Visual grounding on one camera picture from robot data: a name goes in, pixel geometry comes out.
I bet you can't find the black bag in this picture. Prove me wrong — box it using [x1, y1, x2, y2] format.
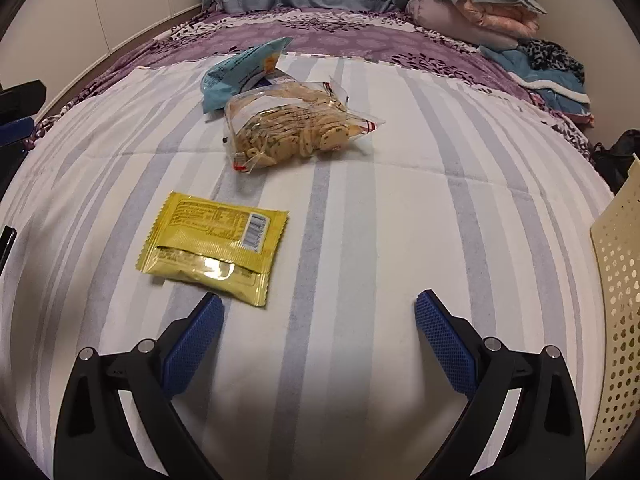
[592, 130, 640, 196]

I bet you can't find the leopard print cloth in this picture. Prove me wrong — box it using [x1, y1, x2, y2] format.
[520, 37, 586, 83]

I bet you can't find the purple floral blanket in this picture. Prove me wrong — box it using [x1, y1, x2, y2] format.
[25, 0, 601, 156]

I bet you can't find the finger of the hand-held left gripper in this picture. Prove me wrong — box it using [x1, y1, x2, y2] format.
[0, 80, 47, 151]
[0, 225, 17, 273]

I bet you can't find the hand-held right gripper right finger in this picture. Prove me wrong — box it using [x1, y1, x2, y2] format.
[414, 289, 587, 480]

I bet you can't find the blue fleece blanket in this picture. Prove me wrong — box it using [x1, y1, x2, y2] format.
[480, 42, 596, 123]

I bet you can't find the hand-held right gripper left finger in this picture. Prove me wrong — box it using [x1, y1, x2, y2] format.
[54, 292, 225, 480]

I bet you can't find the clear bag of crackers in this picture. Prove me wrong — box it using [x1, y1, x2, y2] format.
[222, 80, 386, 175]

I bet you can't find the grey striped white sheet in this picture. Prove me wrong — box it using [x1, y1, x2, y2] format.
[0, 55, 616, 480]

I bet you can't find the light blue snack packet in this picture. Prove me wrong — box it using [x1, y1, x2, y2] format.
[201, 36, 296, 116]

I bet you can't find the pink floral folded quilt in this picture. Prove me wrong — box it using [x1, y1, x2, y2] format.
[470, 0, 541, 38]

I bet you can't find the pale lilac folded quilt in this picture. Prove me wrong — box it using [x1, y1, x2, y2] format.
[406, 0, 531, 46]

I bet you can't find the yellow cracker packet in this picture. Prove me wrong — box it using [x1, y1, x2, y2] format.
[137, 190, 291, 308]

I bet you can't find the cream perforated basket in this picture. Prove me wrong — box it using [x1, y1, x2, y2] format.
[585, 155, 640, 471]

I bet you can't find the white wardrobe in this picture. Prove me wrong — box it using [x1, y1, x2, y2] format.
[0, 0, 203, 111]

